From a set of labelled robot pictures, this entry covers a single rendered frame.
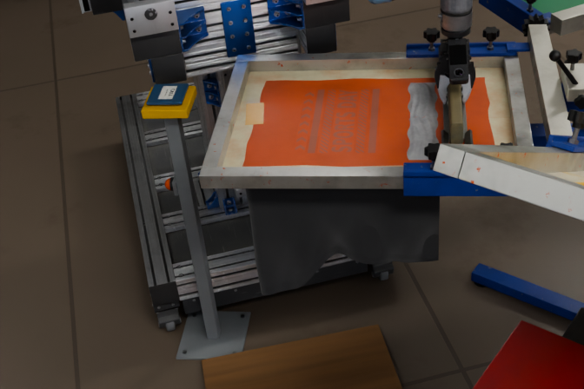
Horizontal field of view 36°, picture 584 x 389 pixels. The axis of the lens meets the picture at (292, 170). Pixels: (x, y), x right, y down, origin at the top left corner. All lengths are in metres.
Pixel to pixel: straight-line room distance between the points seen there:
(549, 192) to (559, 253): 2.27
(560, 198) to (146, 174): 2.57
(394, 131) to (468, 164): 1.13
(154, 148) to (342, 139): 1.53
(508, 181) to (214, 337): 2.07
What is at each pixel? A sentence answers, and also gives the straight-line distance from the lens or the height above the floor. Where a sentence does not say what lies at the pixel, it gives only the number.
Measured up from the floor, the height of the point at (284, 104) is 0.95.
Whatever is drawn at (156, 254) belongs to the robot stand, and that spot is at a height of 0.23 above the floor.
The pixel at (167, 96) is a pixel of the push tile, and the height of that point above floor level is 0.97.
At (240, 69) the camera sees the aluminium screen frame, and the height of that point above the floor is 0.99.
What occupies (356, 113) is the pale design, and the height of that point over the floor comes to 0.95.
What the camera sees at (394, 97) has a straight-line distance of 2.46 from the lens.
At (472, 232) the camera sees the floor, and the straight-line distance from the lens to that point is 3.49.
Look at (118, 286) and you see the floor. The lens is 3.42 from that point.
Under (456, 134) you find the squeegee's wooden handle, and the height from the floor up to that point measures 1.03.
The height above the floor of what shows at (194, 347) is 0.01.
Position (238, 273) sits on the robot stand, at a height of 0.20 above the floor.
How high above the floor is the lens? 2.26
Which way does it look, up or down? 36 degrees down
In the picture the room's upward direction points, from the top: 6 degrees counter-clockwise
